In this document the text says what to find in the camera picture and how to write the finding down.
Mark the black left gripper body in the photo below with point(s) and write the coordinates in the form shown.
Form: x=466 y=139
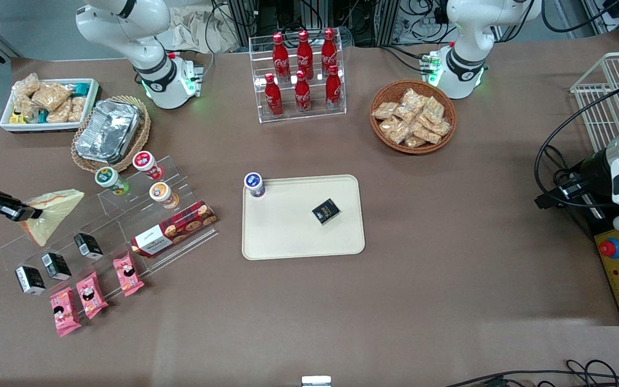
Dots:
x=592 y=168

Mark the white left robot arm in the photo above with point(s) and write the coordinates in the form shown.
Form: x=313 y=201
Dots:
x=468 y=59

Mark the green-lid yogurt cup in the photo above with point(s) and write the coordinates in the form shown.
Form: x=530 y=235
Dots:
x=106 y=176

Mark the clear acrylic bottle rack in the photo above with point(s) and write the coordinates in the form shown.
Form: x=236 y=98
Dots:
x=260 y=102

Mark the orange-lid yogurt cup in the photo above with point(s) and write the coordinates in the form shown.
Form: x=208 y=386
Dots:
x=160 y=191

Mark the teal snack packet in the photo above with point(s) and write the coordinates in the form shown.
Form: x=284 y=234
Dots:
x=81 y=86
x=43 y=115

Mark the oval wicker tray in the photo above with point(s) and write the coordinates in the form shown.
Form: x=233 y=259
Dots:
x=143 y=137

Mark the pink snack packet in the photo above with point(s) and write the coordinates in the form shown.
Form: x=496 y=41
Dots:
x=92 y=294
x=65 y=312
x=128 y=274

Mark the clear-wrapped cracker snack bag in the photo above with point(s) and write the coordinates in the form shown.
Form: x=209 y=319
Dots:
x=412 y=99
x=414 y=142
x=441 y=128
x=425 y=133
x=395 y=130
x=384 y=110
x=433 y=109
x=405 y=114

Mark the red cola bottle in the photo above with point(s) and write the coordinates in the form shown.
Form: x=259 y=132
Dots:
x=280 y=51
x=304 y=48
x=329 y=47
x=273 y=97
x=302 y=94
x=333 y=88

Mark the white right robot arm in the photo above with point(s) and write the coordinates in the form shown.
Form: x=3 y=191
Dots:
x=127 y=32

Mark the blue-lid yogurt cup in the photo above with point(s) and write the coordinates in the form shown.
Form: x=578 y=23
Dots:
x=254 y=183

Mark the small black box gold print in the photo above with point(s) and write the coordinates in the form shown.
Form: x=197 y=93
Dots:
x=326 y=211

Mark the yellow snack packet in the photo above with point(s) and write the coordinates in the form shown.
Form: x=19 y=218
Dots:
x=16 y=117

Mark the round brown wicker basket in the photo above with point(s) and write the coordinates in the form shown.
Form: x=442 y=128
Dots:
x=379 y=97

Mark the small black white-label box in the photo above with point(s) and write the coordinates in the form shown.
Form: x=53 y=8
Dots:
x=88 y=246
x=56 y=266
x=30 y=280

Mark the crumpled white plastic sheet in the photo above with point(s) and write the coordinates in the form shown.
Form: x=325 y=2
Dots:
x=191 y=29

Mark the red plaid cookie box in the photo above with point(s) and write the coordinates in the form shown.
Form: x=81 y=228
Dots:
x=172 y=228

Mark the clear acrylic stepped display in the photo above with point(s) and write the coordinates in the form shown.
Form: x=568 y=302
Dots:
x=110 y=215

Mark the aluminium frame rack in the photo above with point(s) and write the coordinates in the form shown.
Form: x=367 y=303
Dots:
x=242 y=16

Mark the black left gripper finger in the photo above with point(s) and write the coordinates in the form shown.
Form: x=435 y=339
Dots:
x=573 y=191
x=544 y=202

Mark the white rectangular bin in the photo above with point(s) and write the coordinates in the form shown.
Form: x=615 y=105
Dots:
x=35 y=128

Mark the beige puffed snack bag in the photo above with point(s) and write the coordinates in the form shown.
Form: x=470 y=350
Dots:
x=59 y=114
x=77 y=107
x=26 y=86
x=23 y=107
x=50 y=95

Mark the cream plastic tray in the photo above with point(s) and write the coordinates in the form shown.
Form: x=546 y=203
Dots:
x=288 y=220

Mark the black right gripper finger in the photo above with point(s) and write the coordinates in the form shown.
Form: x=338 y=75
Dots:
x=8 y=203
x=22 y=215

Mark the silver foil container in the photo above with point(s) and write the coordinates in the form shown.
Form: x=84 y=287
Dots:
x=108 y=131

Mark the red-lid yogurt cup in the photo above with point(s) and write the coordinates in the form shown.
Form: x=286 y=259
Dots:
x=144 y=160

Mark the red emergency stop button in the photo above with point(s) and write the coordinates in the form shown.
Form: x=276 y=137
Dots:
x=609 y=248

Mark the triangular sandwich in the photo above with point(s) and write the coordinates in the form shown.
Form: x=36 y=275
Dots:
x=54 y=207

